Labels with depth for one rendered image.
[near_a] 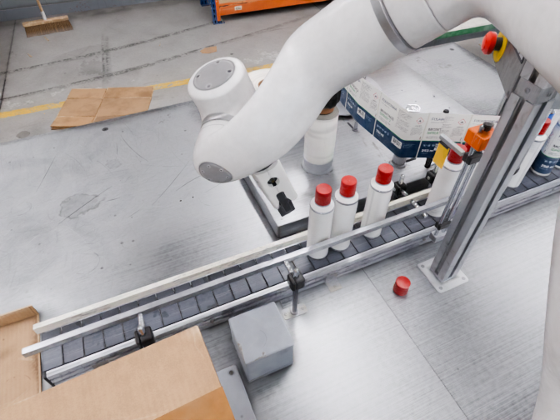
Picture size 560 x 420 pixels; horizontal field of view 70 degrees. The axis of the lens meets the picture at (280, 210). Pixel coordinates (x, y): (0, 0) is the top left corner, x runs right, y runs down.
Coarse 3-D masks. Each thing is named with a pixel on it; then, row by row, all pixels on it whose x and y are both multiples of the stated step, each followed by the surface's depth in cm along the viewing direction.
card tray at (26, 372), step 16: (0, 320) 85; (16, 320) 87; (32, 320) 88; (0, 336) 85; (16, 336) 85; (32, 336) 85; (0, 352) 83; (16, 352) 83; (0, 368) 80; (16, 368) 80; (32, 368) 80; (0, 384) 78; (16, 384) 78; (32, 384) 78; (0, 400) 76; (16, 400) 76
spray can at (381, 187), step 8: (384, 168) 84; (392, 168) 84; (376, 176) 86; (384, 176) 84; (376, 184) 86; (384, 184) 85; (392, 184) 87; (368, 192) 89; (376, 192) 87; (384, 192) 86; (368, 200) 90; (376, 200) 88; (384, 200) 88; (368, 208) 91; (376, 208) 90; (384, 208) 90; (368, 216) 92; (376, 216) 91; (384, 216) 92; (368, 224) 94; (376, 232) 96
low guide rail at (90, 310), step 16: (288, 240) 93; (304, 240) 95; (240, 256) 90; (256, 256) 91; (192, 272) 86; (208, 272) 88; (144, 288) 84; (160, 288) 85; (96, 304) 81; (112, 304) 82; (48, 320) 79; (64, 320) 79
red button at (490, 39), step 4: (488, 32) 70; (492, 32) 69; (496, 32) 69; (484, 36) 71; (488, 36) 69; (492, 36) 69; (496, 36) 69; (484, 40) 70; (488, 40) 69; (492, 40) 69; (496, 40) 69; (500, 40) 69; (484, 44) 70; (488, 44) 69; (492, 44) 69; (496, 44) 69; (500, 44) 69; (484, 48) 70; (488, 48) 69; (492, 48) 69; (496, 48) 70; (500, 48) 70; (484, 52) 71; (488, 52) 70
